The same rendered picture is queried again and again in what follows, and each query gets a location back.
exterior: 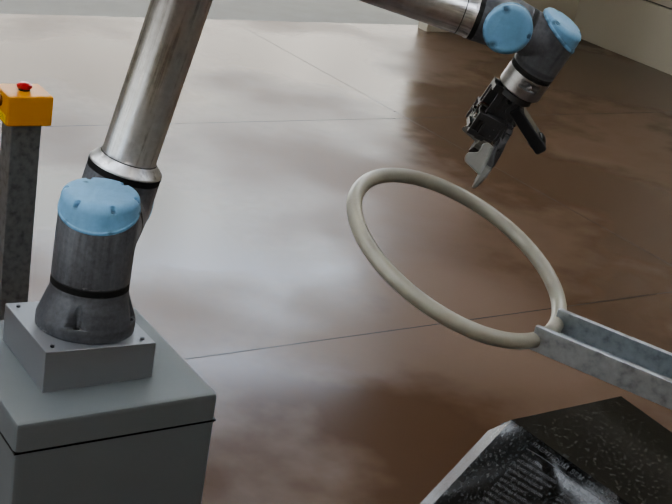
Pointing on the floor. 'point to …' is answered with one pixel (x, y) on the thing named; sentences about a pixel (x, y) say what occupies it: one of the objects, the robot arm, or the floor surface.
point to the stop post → (19, 184)
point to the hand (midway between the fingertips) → (473, 171)
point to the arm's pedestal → (106, 435)
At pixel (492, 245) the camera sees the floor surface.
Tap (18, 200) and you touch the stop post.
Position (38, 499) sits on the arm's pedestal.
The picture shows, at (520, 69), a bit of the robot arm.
